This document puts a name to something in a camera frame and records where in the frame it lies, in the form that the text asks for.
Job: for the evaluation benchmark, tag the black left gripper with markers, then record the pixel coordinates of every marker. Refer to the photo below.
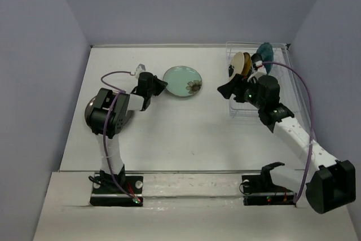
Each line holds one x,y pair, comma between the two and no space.
161,84

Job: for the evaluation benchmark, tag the amber patterned plate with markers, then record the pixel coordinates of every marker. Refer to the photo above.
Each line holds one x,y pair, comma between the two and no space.
247,68

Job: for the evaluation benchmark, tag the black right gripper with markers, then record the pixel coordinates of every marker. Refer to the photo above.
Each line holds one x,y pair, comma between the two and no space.
233,86

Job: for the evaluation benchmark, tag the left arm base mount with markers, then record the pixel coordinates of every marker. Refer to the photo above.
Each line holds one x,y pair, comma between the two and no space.
105,193

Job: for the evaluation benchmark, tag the light green flower plate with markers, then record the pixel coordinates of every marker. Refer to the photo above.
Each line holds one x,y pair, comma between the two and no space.
183,81

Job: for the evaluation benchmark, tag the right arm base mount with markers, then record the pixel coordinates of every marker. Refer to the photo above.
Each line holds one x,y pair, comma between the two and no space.
259,189

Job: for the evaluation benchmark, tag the cream plate with black spot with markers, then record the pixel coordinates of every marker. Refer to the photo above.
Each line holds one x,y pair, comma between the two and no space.
236,65

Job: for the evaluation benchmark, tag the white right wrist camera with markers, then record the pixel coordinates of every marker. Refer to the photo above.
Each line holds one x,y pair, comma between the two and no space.
259,70

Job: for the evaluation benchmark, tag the black round plate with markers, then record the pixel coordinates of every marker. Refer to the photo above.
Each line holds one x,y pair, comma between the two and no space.
256,58

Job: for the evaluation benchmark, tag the clear wire dish rack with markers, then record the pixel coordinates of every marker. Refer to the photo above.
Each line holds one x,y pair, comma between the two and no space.
288,91

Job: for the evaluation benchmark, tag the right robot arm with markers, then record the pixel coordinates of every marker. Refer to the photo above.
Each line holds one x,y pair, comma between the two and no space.
326,182

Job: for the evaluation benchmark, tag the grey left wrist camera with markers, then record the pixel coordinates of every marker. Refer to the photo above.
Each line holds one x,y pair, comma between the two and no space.
139,69

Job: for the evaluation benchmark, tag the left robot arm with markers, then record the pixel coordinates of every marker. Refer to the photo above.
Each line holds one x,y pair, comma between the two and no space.
108,113

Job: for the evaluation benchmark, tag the teal scalloped plate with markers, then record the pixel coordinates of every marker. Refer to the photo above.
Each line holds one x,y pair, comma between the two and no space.
265,51

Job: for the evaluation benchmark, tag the grey brown rimmed plate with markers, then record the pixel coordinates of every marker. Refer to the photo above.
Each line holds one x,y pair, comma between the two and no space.
89,107

